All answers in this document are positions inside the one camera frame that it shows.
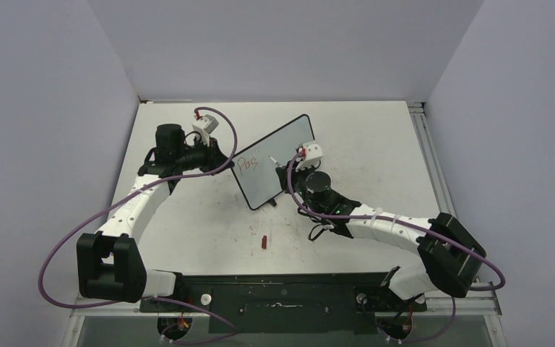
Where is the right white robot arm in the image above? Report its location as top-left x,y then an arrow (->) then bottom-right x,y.
275,166 -> 486,309

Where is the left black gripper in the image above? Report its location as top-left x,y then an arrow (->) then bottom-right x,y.
176,134 -> 233,176

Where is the small black-framed whiteboard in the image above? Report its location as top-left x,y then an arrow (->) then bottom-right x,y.
231,114 -> 315,210

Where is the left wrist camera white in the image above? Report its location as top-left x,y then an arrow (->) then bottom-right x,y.
192,115 -> 219,146

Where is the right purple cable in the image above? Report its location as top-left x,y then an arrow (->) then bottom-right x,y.
287,153 -> 507,292

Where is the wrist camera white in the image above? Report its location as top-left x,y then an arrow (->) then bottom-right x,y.
296,141 -> 323,171
192,115 -> 219,146

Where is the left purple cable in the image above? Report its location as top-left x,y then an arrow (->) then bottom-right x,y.
38,106 -> 238,346

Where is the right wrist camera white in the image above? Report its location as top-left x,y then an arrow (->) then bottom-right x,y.
296,141 -> 323,171

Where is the purple cable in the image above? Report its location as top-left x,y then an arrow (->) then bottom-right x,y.
287,153 -> 507,292
38,106 -> 238,346

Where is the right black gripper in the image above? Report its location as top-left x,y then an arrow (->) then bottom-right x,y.
277,158 -> 324,217

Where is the white marker pen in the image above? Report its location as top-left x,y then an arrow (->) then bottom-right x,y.
269,155 -> 282,167

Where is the aluminium frame rail right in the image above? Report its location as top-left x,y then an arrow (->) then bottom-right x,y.
406,101 -> 473,272

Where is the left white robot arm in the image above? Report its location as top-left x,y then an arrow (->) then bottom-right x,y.
76,116 -> 231,312

